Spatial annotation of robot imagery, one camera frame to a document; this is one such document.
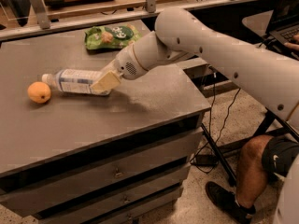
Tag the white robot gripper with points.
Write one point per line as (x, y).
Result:
(125, 63)

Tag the clear plastic water bottle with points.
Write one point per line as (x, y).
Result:
(74, 81)

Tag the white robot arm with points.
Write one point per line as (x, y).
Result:
(270, 78)

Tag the person's hand on laptop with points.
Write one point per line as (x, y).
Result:
(294, 44)

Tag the green snack bag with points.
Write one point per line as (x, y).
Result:
(117, 37)

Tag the orange fruit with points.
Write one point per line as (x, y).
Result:
(39, 92)

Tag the grey drawer cabinet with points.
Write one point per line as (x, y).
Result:
(81, 159)

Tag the black power adapter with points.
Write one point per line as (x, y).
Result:
(205, 160)

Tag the black shoe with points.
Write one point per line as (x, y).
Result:
(225, 200)

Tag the person's bare leg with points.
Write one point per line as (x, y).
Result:
(251, 178)

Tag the black laptop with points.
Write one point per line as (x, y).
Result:
(283, 26)

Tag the black shorts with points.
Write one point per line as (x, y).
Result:
(278, 155)

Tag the metal railing frame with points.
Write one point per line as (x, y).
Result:
(44, 20)

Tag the black table leg frame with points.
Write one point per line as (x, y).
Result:
(220, 152)

